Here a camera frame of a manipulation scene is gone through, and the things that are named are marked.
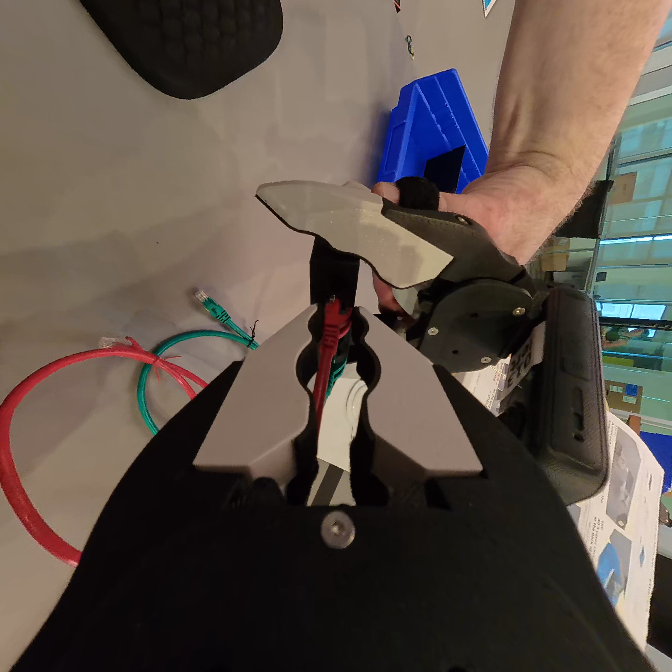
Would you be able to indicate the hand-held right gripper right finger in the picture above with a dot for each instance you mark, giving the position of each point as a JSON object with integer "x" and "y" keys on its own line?
{"x": 420, "y": 420}

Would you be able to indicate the printed instruction sheet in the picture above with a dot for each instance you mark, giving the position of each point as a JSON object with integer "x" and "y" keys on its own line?
{"x": 624, "y": 525}

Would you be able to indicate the black ethernet port block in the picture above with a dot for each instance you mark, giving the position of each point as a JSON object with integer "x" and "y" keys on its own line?
{"x": 330, "y": 273}

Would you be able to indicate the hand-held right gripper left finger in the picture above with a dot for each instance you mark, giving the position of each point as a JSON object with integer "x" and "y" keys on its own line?
{"x": 252, "y": 414}

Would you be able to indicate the white base clear stand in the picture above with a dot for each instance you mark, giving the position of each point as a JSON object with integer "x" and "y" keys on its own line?
{"x": 341, "y": 420}

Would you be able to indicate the black mesh pad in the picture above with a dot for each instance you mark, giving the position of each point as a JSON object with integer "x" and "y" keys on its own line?
{"x": 183, "y": 42}

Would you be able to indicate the person's left forearm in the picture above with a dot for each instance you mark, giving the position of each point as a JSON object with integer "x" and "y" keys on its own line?
{"x": 572, "y": 78}

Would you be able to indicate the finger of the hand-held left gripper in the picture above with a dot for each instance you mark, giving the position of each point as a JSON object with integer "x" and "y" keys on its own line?
{"x": 357, "y": 231}

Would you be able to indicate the blue plastic bin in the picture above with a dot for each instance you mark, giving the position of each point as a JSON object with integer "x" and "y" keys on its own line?
{"x": 420, "y": 120}

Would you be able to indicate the person's left hand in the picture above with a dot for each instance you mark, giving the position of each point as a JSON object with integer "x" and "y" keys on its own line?
{"x": 514, "y": 210}

